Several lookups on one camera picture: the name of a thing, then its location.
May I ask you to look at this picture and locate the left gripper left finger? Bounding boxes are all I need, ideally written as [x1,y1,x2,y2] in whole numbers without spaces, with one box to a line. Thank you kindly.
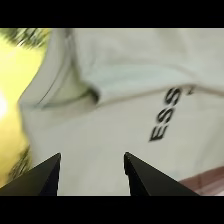
[0,152,62,197]

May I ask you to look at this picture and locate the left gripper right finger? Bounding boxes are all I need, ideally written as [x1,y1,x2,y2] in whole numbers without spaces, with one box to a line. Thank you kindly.
[123,151,200,197]

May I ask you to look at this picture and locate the white T-shirt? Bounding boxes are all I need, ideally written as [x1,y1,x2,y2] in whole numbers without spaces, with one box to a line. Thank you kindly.
[18,27,224,197]

